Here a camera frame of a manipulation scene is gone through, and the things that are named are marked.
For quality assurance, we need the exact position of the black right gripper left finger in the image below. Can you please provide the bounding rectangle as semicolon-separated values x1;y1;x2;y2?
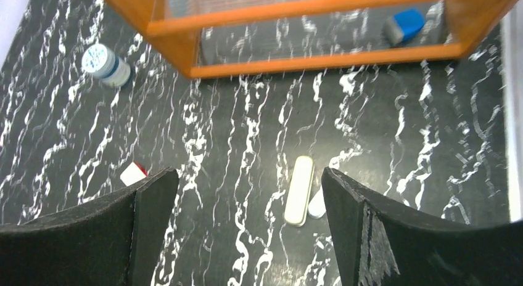
1;168;179;285

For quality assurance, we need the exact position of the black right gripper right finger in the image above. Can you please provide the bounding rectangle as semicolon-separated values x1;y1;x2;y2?
321;168;522;285

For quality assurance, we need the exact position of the orange wooden shelf rack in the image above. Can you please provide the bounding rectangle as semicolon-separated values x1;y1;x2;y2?
105;0;519;78

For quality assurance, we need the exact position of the blue white round jar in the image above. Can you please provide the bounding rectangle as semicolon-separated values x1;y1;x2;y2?
81;43;131;88

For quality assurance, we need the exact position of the blue grey stapler remover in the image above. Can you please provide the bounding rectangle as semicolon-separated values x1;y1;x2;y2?
382;9;425;46

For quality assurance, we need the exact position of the white metal stapler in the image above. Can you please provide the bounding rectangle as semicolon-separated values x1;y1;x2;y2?
284;155;314;227

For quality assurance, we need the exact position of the red white staple box sleeve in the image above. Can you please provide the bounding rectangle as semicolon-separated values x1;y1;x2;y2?
120;162;147;186

